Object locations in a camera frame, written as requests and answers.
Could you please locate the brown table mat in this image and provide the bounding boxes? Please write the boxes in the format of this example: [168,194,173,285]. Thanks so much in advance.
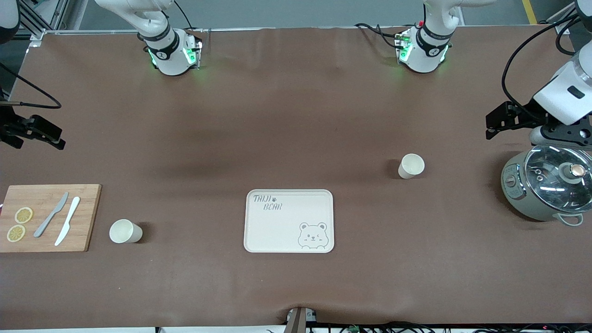
[0,25,592,330]

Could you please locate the black base cables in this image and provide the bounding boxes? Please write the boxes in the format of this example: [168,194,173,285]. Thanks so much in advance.
[355,22,408,49]

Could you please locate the grey electric cooking pot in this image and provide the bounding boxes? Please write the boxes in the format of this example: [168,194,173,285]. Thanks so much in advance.
[501,144,592,227]

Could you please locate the cream tray with bear print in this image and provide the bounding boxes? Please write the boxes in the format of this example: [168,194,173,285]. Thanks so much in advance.
[244,189,334,253]

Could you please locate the glass pot lid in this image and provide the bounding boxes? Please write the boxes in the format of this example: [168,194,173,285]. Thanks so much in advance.
[524,145,592,205]

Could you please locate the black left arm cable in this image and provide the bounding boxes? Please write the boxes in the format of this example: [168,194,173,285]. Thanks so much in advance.
[502,14,583,123]

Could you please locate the grey plastic knife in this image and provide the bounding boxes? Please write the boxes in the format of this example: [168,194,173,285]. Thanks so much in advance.
[33,192,69,238]

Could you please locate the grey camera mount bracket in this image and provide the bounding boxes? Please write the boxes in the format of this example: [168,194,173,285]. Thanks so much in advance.
[286,306,318,333]

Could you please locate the bamboo cutting board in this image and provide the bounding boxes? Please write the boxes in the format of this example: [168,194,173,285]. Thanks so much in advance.
[0,184,102,253]

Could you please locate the white plastic knife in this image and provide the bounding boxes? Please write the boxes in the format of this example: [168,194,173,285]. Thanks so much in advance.
[55,197,81,247]

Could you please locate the aluminium frame profile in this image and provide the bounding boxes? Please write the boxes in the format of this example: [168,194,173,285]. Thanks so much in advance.
[18,0,71,40]

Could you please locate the white plastic cup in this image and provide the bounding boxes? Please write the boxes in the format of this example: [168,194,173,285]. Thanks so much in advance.
[398,154,425,179]
[109,219,143,244]

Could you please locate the black base cable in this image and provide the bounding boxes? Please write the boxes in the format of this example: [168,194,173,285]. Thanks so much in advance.
[173,0,195,31]

